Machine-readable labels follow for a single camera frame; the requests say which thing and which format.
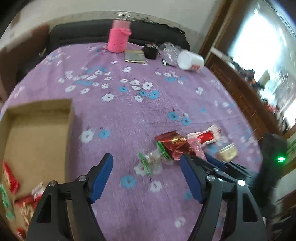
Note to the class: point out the plain red snack packet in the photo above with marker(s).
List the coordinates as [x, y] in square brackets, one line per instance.
[10, 178]

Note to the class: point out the pink sleeved water bottle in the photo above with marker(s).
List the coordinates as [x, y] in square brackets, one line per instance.
[119, 37]

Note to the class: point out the white plastic cup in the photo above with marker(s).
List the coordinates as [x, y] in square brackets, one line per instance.
[189, 60]

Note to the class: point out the pink translucent snack packet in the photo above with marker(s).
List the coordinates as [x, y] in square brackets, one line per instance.
[196, 147]

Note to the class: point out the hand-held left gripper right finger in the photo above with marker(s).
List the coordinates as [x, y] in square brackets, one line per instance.
[192, 179]

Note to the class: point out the black pouch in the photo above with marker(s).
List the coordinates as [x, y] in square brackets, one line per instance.
[150, 52]

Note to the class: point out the purple floral tablecloth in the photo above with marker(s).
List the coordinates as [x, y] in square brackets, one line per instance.
[138, 104]

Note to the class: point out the red and white snack packet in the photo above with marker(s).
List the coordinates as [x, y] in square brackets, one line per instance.
[205, 136]

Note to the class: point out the small red snack packet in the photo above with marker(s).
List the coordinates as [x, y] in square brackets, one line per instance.
[21, 234]

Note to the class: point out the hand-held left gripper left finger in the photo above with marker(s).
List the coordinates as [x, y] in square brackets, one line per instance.
[101, 179]

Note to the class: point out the bright window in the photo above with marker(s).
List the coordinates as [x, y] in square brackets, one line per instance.
[266, 46]

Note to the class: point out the clear plastic bag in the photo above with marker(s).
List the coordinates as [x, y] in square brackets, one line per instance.
[170, 52]

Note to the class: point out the snack packets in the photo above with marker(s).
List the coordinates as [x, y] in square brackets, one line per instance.
[29, 204]

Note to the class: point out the brown cardboard box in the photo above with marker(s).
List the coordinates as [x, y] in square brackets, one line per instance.
[34, 148]

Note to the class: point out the brown wooden cabinet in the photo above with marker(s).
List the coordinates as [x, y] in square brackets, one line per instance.
[240, 92]

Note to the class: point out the clear green-edged snack packet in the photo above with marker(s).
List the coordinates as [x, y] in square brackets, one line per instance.
[151, 162]

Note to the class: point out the green and white snack packet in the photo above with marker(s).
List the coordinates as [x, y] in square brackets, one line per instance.
[6, 201]

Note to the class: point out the dark olive booklet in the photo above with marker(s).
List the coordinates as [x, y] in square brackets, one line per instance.
[135, 56]

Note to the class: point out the black sofa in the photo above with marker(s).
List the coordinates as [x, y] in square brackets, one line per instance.
[92, 32]

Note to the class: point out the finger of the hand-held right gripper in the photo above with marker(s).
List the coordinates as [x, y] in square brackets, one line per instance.
[233, 167]
[214, 160]

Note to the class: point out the shiny red snack packet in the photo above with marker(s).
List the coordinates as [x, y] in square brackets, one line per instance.
[175, 144]

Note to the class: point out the beige snack packet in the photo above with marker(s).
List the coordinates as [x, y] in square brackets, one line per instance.
[227, 151]

